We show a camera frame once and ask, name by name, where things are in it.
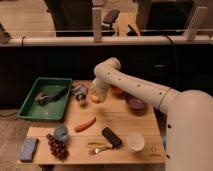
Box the metal cup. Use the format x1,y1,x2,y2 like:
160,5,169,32
72,84,88,106

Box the green plastic tray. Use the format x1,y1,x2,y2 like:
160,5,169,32
17,77,72,121

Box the blue grey cup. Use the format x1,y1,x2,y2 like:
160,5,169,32
53,124,69,143

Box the blue sponge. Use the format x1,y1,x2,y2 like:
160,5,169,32
19,138,39,162

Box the orange bowl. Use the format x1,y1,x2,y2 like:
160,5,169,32
110,85,125,97

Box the yellow red apple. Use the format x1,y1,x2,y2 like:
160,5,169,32
91,95,101,104

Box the black tool in tray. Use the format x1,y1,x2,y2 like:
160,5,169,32
35,87,68,105

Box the white cup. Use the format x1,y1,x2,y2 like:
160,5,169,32
126,132,145,152

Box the black remote control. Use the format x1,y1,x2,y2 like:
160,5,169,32
102,127,122,148

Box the orange carrot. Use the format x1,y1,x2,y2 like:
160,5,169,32
74,117,96,133

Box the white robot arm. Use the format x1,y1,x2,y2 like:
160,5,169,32
92,57,213,171

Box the purple bowl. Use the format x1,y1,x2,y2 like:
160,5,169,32
125,94,147,111

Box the bunch of red grapes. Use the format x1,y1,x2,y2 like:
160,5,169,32
46,134,68,160

